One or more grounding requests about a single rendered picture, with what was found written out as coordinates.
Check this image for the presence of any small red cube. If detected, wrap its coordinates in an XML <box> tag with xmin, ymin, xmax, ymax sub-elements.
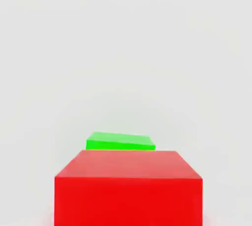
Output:
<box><xmin>54</xmin><ymin>150</ymin><xmax>203</xmax><ymax>226</ymax></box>

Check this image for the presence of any small green cube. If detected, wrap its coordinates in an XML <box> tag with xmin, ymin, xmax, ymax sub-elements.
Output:
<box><xmin>85</xmin><ymin>131</ymin><xmax>157</xmax><ymax>151</ymax></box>

